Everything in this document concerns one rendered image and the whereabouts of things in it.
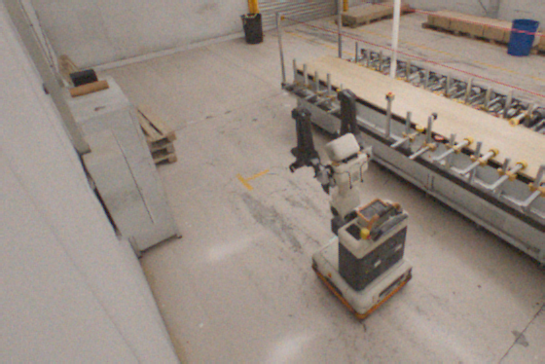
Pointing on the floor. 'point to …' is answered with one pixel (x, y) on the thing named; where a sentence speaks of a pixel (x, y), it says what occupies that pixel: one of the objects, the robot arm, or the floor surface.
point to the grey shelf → (118, 107)
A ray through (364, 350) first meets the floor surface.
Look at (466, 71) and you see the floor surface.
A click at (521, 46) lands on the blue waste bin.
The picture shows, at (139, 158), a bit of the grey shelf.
